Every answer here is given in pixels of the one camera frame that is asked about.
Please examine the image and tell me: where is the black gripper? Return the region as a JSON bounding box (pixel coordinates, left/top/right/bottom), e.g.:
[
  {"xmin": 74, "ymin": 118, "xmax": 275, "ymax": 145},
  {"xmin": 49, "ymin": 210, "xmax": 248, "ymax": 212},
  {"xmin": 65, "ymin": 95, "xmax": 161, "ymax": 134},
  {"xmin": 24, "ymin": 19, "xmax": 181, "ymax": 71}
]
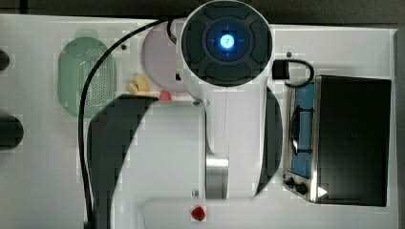
[{"xmin": 272, "ymin": 60, "xmax": 289, "ymax": 80}]

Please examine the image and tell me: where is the blue glass oven door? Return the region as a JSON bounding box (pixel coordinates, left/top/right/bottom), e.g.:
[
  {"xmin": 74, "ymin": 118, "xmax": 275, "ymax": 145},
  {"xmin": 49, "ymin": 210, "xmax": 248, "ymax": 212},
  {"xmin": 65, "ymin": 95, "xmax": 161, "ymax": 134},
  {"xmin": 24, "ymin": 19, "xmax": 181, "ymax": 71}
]
[{"xmin": 290, "ymin": 83, "xmax": 314, "ymax": 178}]

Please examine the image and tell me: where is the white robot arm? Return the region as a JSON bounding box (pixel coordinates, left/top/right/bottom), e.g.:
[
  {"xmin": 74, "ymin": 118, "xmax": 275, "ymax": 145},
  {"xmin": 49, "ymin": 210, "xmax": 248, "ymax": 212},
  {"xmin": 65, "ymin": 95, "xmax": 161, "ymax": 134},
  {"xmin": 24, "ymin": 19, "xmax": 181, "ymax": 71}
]
[{"xmin": 87, "ymin": 0, "xmax": 283, "ymax": 229}]

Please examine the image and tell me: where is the black toaster oven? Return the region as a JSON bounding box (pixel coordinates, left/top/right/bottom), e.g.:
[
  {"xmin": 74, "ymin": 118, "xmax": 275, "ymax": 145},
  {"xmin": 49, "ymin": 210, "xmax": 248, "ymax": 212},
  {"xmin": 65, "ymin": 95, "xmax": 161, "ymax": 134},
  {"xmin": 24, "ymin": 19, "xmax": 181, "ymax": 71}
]
[{"xmin": 283, "ymin": 75, "xmax": 392, "ymax": 207}]

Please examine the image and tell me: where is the pink round plate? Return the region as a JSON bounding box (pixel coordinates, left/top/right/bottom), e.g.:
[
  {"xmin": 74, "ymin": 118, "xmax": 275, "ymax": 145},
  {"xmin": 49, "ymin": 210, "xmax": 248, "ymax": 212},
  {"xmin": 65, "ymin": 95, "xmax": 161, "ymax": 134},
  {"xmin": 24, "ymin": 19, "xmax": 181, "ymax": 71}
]
[{"xmin": 141, "ymin": 22, "xmax": 186, "ymax": 93}]

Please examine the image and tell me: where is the red toy strawberry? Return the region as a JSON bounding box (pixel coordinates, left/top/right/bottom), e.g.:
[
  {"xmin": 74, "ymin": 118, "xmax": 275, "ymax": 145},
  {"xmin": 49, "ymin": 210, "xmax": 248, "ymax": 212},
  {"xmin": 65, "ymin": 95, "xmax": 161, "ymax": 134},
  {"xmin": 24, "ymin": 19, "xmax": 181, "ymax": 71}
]
[{"xmin": 159, "ymin": 91, "xmax": 172, "ymax": 101}]

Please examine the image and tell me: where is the yellow toy banana bunch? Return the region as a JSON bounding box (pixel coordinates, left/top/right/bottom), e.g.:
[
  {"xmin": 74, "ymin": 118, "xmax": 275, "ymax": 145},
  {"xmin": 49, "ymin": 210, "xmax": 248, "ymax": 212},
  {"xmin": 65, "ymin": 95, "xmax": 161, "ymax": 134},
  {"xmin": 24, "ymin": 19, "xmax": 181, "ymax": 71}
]
[{"xmin": 127, "ymin": 74, "xmax": 152, "ymax": 96}]

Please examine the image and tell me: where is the red round toy berry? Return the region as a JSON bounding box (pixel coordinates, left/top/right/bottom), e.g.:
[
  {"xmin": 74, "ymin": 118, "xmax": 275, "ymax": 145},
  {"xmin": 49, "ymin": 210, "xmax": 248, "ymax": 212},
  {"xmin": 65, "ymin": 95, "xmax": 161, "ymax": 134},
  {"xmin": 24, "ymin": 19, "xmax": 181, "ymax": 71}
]
[{"xmin": 191, "ymin": 206, "xmax": 205, "ymax": 221}]

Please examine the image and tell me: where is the green perforated colander basket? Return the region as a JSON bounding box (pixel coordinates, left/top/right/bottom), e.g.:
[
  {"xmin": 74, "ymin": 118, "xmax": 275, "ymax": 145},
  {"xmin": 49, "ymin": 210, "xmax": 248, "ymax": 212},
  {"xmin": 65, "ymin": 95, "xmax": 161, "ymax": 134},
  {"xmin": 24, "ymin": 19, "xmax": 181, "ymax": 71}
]
[{"xmin": 57, "ymin": 30, "xmax": 117, "ymax": 118}]

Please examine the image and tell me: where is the black pan at edge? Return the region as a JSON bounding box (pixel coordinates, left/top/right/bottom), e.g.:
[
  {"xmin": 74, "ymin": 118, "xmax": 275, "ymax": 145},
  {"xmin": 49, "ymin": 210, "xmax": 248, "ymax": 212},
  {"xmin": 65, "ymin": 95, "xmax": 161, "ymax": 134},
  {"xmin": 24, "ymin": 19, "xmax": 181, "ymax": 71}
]
[{"xmin": 0, "ymin": 113, "xmax": 24, "ymax": 151}]

